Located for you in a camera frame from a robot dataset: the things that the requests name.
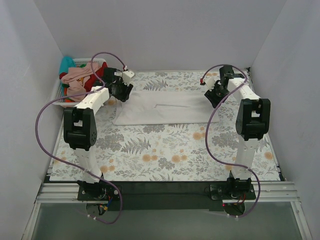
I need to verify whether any teal t shirt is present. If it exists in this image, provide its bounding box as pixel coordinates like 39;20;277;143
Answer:
59;56;76;80

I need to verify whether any green garment in basket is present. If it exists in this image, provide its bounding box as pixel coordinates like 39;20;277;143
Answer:
61;84;74;103

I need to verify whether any white plastic laundry basket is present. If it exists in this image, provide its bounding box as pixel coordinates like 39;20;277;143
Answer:
51;58;106;108

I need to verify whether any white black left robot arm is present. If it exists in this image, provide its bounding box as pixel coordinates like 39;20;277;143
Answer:
63;67;135;200

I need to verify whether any red t shirt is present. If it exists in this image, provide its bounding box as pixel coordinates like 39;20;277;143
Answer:
83;62;108;92

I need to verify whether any white t shirt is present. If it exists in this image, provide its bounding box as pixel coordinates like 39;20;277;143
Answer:
112;90;214;126

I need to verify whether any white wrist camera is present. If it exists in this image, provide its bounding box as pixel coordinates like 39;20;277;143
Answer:
200;76;217;91
122;66;135;86

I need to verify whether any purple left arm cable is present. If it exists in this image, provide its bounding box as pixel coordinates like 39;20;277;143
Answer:
34;51;130;225

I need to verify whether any aluminium frame rail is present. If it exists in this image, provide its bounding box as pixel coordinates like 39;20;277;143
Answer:
34;181;83;204

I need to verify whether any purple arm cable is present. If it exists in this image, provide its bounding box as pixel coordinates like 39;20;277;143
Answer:
199;64;261;219
34;51;130;225

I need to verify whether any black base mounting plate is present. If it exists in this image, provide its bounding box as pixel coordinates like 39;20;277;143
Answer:
76;180;257;212

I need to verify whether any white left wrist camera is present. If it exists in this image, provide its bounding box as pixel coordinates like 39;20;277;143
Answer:
122;66;135;86

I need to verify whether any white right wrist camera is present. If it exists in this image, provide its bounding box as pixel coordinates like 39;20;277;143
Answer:
200;76;217;91

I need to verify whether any pink t shirt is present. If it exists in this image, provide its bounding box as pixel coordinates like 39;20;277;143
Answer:
61;62;100;97

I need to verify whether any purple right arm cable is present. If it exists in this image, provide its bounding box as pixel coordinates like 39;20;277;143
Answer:
199;64;261;219

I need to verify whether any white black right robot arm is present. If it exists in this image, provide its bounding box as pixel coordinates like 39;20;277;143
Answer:
200;64;271;204

